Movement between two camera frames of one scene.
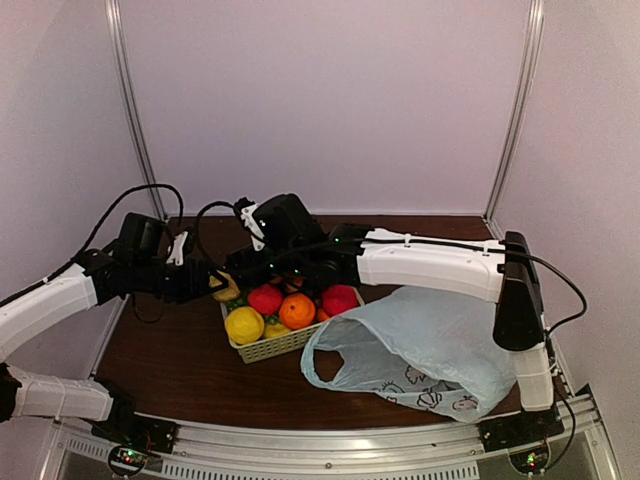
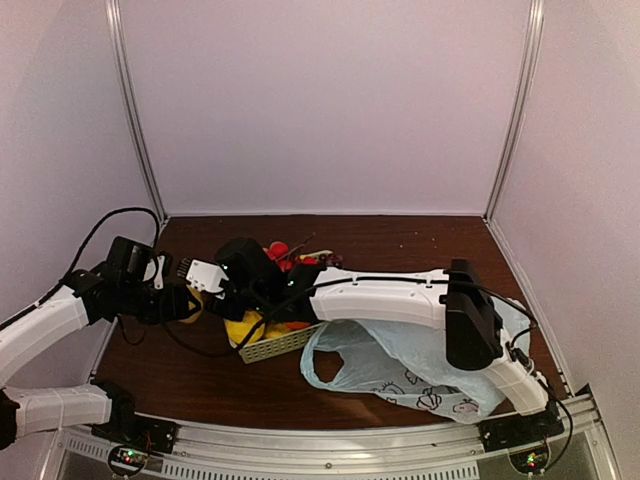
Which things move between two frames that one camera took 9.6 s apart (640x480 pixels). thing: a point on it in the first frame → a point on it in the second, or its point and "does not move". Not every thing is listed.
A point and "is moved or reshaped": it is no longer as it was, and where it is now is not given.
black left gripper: x=195 y=286 → x=174 y=305
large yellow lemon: x=244 y=324 does not move
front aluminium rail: x=579 y=450 does not move
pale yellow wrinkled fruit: x=231 y=293 is moved or reshaped
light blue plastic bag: x=438 y=352 is moved or reshaped
